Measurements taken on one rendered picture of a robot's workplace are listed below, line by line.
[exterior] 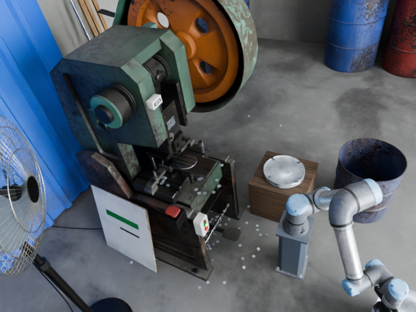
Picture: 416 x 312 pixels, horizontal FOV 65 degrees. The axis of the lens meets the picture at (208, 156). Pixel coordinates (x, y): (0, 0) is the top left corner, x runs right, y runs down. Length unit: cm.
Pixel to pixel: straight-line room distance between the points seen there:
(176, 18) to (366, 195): 129
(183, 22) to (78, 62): 60
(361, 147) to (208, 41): 140
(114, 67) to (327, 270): 182
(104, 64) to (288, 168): 146
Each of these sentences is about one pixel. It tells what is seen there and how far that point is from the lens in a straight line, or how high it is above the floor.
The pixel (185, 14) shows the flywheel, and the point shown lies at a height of 151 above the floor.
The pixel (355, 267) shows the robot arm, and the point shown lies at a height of 72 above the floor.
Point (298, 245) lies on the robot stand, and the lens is 204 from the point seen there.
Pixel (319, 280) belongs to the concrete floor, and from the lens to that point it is 238.
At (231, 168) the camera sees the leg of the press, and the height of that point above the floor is 57.
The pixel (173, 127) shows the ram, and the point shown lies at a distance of 183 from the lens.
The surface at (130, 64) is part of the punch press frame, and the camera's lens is 151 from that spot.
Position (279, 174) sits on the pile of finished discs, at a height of 39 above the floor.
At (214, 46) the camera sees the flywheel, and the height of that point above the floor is 135.
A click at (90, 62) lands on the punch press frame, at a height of 150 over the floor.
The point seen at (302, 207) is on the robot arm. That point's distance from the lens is 183.
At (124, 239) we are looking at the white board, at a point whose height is 18.
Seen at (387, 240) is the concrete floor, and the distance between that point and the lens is 264.
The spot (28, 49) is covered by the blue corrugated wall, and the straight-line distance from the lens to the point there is 263.
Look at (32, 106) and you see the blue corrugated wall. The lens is 267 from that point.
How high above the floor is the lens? 212
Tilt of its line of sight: 43 degrees down
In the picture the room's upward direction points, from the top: 10 degrees counter-clockwise
